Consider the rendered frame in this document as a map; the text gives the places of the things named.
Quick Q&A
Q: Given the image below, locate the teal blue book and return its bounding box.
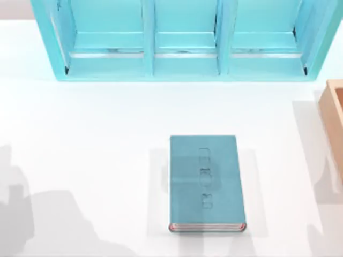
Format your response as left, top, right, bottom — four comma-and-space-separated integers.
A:
168, 134, 247, 233

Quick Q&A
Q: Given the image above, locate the light blue rack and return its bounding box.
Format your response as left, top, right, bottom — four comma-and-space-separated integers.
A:
29, 0, 335, 82

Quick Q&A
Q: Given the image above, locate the shallow salmon-coloured box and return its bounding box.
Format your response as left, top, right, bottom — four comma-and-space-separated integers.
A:
318, 79, 343, 167

